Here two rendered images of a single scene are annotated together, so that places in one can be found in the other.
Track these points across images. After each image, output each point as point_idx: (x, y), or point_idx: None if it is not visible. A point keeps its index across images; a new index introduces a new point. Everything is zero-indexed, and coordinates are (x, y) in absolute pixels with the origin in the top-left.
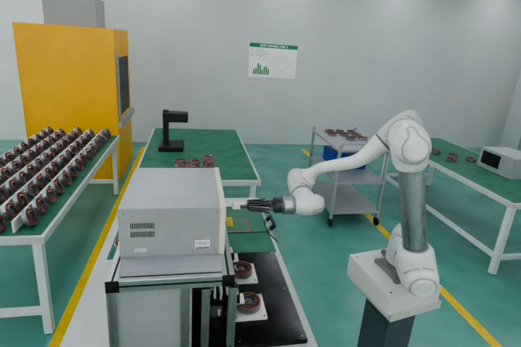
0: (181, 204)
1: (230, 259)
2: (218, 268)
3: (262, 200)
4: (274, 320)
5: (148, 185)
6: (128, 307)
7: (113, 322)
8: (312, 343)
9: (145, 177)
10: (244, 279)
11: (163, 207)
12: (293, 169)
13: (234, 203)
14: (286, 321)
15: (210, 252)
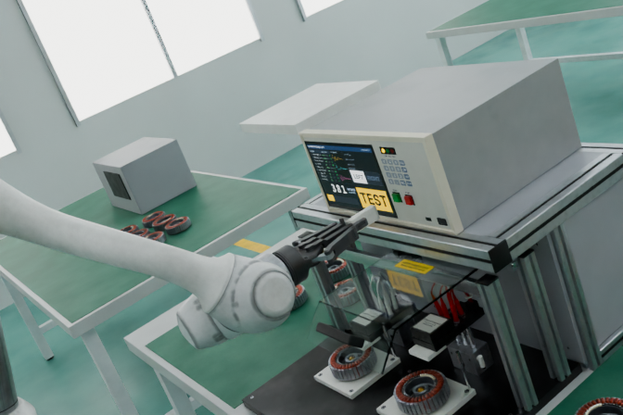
0: (361, 104)
1: (313, 214)
2: (317, 202)
3: (319, 240)
4: (304, 385)
5: (457, 77)
6: None
7: None
8: (237, 411)
9: (492, 71)
10: None
11: (375, 93)
12: (266, 265)
13: (367, 207)
14: (284, 396)
15: None
